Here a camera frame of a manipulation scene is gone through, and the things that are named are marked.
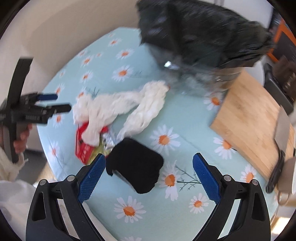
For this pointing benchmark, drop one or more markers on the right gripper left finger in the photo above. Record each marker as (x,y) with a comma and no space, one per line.
(45,220)

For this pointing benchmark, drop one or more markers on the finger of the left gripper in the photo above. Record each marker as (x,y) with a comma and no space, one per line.
(47,97)
(61,108)

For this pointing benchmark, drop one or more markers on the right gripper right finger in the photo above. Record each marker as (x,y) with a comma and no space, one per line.
(252,219)

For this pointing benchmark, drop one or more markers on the white tissue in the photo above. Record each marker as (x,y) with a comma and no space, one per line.
(102,110)

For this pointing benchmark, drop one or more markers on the red snack wrapper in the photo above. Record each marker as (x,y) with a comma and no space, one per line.
(87,153)

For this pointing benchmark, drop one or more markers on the black cloth sock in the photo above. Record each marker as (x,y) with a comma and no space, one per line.
(136,164)

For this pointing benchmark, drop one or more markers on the white sleeve forearm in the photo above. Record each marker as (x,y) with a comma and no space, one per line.
(14,192)

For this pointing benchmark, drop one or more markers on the black trash bag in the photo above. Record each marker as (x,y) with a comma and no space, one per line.
(199,33)

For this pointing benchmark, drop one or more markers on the person's left hand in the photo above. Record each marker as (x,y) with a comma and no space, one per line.
(20,145)

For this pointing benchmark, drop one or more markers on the beige ceramic mug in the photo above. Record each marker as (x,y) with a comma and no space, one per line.
(286,182)

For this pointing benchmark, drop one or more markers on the wooden cutting board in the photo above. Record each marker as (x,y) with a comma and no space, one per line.
(247,120)

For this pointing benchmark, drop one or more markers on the daisy pattern blue tablecloth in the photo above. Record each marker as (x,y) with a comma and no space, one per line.
(116,81)

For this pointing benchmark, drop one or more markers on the black suitcase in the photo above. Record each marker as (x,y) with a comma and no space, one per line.
(276,91)

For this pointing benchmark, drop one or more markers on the clear glass bowl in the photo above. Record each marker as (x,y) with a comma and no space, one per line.
(197,79)

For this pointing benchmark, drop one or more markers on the white chair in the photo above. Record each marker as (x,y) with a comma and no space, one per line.
(257,72)

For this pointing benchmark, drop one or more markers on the orange Philips appliance box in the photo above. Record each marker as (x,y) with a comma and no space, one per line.
(284,40)

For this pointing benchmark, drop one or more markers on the steel cleaver black handle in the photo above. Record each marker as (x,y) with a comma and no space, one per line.
(281,136)

